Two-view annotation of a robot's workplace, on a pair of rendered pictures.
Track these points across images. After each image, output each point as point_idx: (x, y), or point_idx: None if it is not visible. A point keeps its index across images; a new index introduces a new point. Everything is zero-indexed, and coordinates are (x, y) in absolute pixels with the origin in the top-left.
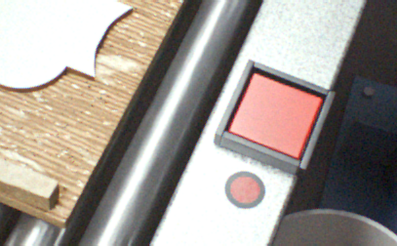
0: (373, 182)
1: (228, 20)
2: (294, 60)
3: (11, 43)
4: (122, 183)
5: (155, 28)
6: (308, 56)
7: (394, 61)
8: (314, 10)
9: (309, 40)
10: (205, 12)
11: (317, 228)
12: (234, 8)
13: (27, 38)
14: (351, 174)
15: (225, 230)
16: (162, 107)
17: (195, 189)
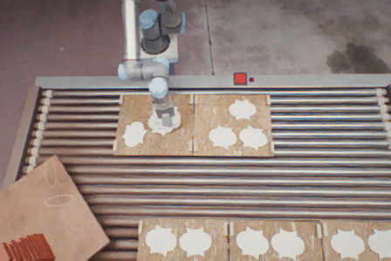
0: None
1: (227, 90)
2: (229, 80)
3: (249, 111)
4: (258, 92)
5: (236, 96)
6: (227, 78)
7: None
8: (219, 80)
9: (224, 79)
10: (227, 93)
11: None
12: (224, 90)
13: (247, 109)
14: None
15: (257, 79)
16: (245, 92)
17: (254, 85)
